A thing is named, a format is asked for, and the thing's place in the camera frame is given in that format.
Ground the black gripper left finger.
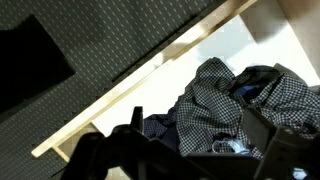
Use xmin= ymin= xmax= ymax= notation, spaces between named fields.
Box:
xmin=61 ymin=106 xmax=151 ymax=180

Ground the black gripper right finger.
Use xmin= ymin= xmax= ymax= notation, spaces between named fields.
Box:
xmin=241 ymin=107 xmax=320 ymax=180

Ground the black checkered cloth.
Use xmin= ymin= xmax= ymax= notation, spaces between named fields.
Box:
xmin=175 ymin=56 xmax=320 ymax=162

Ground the navy blue cloth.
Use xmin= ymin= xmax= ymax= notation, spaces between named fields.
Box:
xmin=143 ymin=106 xmax=182 ymax=152

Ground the large wooden drawer white inside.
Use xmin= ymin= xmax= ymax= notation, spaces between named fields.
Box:
xmin=31 ymin=0 xmax=320 ymax=180

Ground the black box stool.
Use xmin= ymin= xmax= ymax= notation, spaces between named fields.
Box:
xmin=0 ymin=14 xmax=76 ymax=115

